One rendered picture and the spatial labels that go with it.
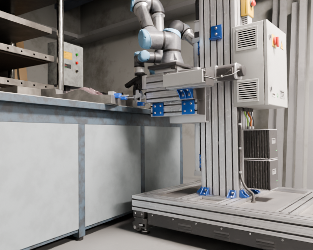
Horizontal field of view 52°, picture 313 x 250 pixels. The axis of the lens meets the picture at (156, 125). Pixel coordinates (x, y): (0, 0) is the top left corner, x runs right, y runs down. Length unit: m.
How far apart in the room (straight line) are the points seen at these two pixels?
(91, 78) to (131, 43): 1.11
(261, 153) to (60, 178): 1.14
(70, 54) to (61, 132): 1.48
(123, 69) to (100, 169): 3.60
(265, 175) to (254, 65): 0.63
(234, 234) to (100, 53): 4.77
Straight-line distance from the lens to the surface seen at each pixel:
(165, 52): 2.06
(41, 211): 1.78
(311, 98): 3.55
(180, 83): 1.80
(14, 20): 2.83
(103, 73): 5.84
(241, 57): 1.95
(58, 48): 2.95
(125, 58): 5.51
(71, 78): 3.15
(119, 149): 2.20
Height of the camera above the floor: 0.60
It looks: 2 degrees up
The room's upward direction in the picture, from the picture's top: 1 degrees counter-clockwise
